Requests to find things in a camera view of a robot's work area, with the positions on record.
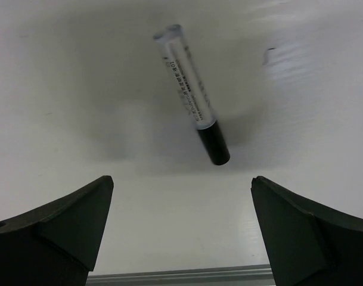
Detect white black-tipped makeup pen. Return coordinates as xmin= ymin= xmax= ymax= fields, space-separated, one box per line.
xmin=153 ymin=24 xmax=230 ymax=166

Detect aluminium frame rail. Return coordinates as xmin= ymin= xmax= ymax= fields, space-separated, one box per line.
xmin=86 ymin=265 xmax=275 ymax=285

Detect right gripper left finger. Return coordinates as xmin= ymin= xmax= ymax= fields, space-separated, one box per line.
xmin=0 ymin=176 xmax=113 ymax=285

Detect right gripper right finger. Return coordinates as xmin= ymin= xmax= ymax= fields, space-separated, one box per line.
xmin=251 ymin=176 xmax=363 ymax=285

